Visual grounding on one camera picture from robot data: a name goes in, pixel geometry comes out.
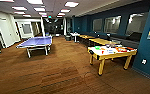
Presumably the white folding table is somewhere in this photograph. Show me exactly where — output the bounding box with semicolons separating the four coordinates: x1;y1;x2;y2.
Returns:
69;32;81;43

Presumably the green plastic bowl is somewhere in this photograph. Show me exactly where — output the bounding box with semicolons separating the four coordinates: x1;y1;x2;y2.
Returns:
94;46;102;51

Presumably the wooden office table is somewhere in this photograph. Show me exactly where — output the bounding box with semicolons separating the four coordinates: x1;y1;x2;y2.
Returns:
89;37;123;48

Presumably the dark interior window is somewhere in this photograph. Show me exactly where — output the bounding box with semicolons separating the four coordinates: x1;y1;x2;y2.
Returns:
104;15;122;34
125;12;149;37
92;18;104;33

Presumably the ceiling light panel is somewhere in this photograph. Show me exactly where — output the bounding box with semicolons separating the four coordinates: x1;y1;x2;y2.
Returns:
26;0;44;5
33;7;46;12
64;1;80;8
0;0;15;3
59;8;72;14
11;6;28;12
56;12;66;17

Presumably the colourful items pile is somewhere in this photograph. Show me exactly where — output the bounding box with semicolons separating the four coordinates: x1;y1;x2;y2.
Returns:
105;43;120;49

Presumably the blue ping pong table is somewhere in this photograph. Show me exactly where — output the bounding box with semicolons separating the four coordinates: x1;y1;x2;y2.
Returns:
15;35;54;59

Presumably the green exit sign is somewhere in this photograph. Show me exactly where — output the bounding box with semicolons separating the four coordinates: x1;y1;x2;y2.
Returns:
47;14;53;19

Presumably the red orange snack box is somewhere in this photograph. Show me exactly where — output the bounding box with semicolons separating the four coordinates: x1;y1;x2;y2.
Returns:
115;47;131;53

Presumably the white pillar outlet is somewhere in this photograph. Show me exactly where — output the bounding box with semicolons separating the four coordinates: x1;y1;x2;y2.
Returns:
141;59;148;65

